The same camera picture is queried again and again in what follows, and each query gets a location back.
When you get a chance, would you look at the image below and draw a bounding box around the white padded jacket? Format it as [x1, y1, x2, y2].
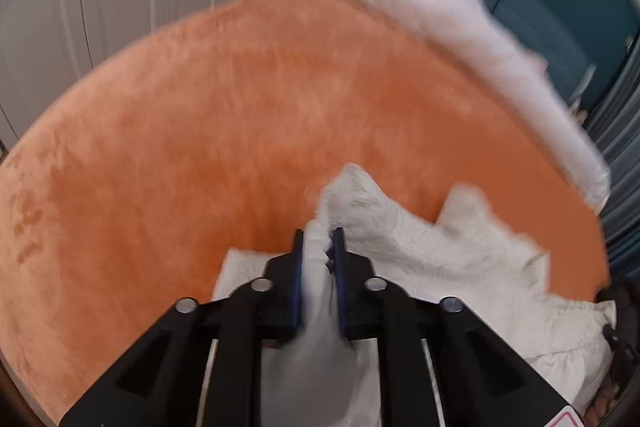
[211, 162, 618, 427]

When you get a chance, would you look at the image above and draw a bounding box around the orange bed blanket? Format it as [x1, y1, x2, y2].
[1, 0, 608, 421]

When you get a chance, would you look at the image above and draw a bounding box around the grey-blue curtain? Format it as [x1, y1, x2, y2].
[586, 46, 639, 251]

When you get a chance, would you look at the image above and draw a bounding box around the white folded duvet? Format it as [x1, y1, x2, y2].
[355, 0, 611, 212]

